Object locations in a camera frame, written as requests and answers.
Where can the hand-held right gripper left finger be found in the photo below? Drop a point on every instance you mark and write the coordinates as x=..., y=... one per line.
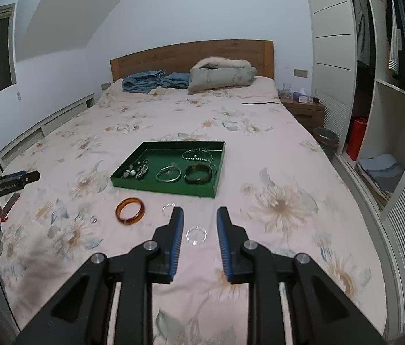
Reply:
x=176, y=244

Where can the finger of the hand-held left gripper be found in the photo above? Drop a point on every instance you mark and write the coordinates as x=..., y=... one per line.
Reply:
x=23, y=178
x=11, y=205

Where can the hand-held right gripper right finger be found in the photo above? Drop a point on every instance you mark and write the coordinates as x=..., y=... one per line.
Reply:
x=223, y=244

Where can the green rectangular tray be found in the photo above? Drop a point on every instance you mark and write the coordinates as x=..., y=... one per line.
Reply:
x=159, y=187

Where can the amber translucent bangle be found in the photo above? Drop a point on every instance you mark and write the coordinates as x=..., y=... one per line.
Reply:
x=119, y=215

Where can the dark tortoiseshell bangle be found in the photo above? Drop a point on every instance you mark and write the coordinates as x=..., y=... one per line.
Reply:
x=188, y=179

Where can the thin silver bangle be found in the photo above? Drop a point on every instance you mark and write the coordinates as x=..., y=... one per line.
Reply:
x=159, y=178

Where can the chunky silver jewelry piece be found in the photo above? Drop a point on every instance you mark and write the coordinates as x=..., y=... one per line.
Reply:
x=127, y=173

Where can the white radiator cover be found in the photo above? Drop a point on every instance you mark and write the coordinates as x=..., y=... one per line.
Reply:
x=55, y=120

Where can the blue blanket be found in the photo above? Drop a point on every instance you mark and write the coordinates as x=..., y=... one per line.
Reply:
x=141, y=82

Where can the wooden nightstand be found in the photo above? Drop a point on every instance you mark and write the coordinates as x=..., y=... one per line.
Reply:
x=306, y=111

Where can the drinking glass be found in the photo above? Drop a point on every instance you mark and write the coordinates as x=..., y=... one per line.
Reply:
x=287, y=90

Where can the blue tissue box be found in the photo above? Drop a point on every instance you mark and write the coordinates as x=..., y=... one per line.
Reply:
x=300, y=96

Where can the grey coat with fur hood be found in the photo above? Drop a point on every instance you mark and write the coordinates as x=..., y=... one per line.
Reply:
x=220, y=77

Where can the red box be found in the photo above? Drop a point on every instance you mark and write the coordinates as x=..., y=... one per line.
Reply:
x=357, y=138

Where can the folded blue clothes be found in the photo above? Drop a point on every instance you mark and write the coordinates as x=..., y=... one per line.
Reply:
x=382, y=172

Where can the wooden headboard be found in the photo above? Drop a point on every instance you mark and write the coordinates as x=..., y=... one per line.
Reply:
x=188, y=55

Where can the white wardrobe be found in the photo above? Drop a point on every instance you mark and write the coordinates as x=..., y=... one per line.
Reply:
x=335, y=43

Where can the hanging clothes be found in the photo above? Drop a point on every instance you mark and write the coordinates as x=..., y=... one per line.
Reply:
x=400, y=43

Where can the wall socket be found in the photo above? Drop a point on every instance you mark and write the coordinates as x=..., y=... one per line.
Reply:
x=106, y=86

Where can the wall switch plate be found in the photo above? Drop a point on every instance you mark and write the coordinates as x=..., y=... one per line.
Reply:
x=300, y=73

